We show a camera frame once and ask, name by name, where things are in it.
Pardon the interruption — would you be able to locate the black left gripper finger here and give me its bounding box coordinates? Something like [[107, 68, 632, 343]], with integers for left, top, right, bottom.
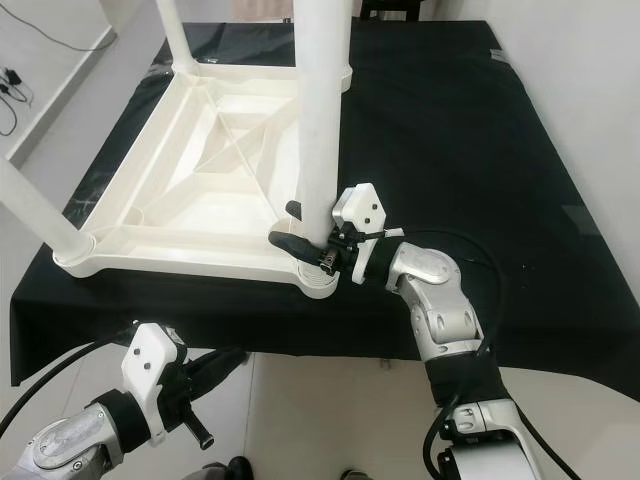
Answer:
[[188, 347, 250, 394]]

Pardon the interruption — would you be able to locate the white plastic table top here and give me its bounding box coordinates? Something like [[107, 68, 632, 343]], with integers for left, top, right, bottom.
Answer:
[[52, 68, 353, 301]]

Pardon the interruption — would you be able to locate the black left robot foot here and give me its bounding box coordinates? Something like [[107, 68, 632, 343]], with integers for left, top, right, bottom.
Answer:
[[225, 458, 257, 480]]

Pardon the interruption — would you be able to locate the beige fringed table cloth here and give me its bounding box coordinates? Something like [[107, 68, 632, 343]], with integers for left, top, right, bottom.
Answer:
[[215, 0, 296, 21]]

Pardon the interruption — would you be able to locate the black round stool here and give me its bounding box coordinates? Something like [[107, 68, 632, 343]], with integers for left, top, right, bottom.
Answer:
[[360, 0, 421, 21]]

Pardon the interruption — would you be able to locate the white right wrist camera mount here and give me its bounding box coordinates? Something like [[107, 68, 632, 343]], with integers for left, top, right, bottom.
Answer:
[[332, 183, 406, 286]]

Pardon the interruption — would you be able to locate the looped black wall cable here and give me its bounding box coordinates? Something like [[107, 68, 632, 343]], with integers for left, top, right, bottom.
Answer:
[[0, 70, 34, 137]]

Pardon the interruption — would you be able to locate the long black wall cable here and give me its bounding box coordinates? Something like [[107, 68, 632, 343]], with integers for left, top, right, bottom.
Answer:
[[0, 5, 116, 53]]

